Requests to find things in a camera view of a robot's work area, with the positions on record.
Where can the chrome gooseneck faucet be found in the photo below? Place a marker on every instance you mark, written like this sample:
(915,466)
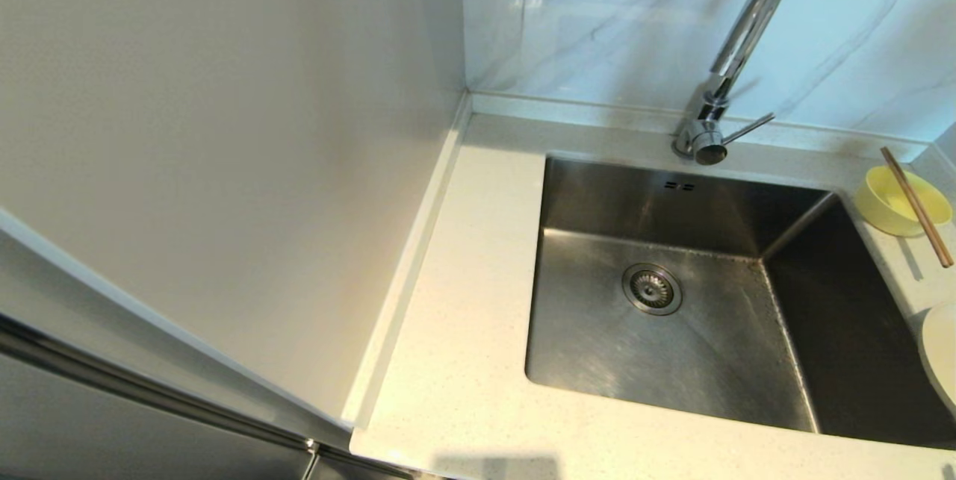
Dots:
(706,140)

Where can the yellow bowl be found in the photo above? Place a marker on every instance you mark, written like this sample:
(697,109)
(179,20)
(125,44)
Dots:
(885,204)

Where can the white plate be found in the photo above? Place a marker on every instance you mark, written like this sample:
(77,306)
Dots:
(942,353)

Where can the stainless steel sink basin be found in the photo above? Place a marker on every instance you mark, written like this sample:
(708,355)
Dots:
(672,360)

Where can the round metal drain strainer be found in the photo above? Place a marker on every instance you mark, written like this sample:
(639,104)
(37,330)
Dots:
(652,289)

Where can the stainless steel appliance front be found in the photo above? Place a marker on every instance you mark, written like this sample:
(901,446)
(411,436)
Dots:
(112,435)

